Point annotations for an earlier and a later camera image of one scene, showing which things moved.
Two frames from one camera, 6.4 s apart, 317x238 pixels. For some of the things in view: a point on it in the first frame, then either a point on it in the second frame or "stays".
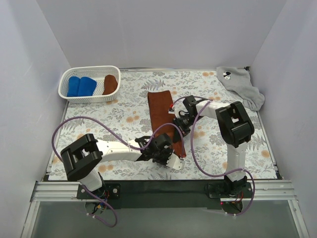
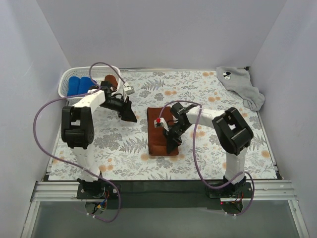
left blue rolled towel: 73,85 stays
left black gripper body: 162,155 → 124,107
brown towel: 110,84 stays
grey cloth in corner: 238,80 stays
